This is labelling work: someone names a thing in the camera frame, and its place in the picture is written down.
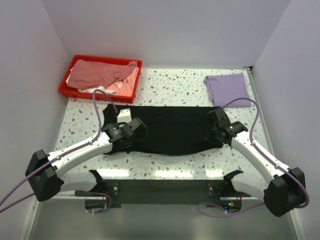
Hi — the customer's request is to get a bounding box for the light pink t shirt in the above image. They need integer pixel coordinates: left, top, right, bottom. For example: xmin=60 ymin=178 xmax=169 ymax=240
xmin=105 ymin=67 xmax=139 ymax=97

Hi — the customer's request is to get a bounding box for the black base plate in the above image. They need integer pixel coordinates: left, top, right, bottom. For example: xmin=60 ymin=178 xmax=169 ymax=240
xmin=74 ymin=179 xmax=247 ymax=212

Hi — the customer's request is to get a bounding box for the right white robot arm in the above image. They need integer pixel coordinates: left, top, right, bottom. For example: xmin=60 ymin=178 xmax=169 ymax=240
xmin=207 ymin=107 xmax=309 ymax=217

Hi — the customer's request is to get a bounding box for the folded lavender t shirt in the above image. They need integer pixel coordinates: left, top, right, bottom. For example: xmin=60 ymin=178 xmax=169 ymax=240
xmin=203 ymin=73 xmax=250 ymax=107

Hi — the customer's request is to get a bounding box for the dusty pink t shirt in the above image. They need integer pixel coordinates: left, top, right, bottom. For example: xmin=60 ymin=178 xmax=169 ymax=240
xmin=67 ymin=59 xmax=138 ymax=90

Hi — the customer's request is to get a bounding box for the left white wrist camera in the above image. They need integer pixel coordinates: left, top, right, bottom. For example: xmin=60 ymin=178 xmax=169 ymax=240
xmin=117 ymin=108 xmax=132 ymax=124

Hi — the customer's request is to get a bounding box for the black t shirt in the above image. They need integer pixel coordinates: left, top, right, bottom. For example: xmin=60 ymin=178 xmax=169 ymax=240
xmin=116 ymin=105 xmax=223 ymax=156

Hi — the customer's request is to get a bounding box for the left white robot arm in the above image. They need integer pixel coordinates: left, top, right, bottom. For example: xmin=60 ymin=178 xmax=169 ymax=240
xmin=25 ymin=117 xmax=148 ymax=202

